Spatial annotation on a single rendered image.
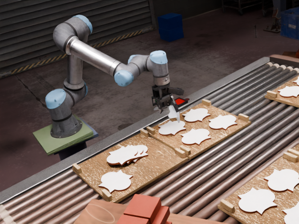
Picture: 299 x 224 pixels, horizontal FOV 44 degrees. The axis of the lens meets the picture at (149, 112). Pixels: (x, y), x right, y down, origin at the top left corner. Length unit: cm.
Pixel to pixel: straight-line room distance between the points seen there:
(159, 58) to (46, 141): 84
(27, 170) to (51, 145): 161
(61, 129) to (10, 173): 167
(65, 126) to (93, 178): 54
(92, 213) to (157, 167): 43
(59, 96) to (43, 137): 28
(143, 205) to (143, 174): 73
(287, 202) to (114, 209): 61
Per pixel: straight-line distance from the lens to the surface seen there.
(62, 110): 208
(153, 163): 167
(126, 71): 166
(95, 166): 174
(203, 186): 154
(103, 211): 133
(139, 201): 91
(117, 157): 171
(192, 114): 200
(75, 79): 209
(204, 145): 175
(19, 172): 370
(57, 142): 210
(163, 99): 176
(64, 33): 182
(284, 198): 147
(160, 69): 171
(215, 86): 237
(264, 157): 170
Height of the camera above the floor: 190
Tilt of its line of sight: 27 degrees down
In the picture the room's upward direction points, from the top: 9 degrees counter-clockwise
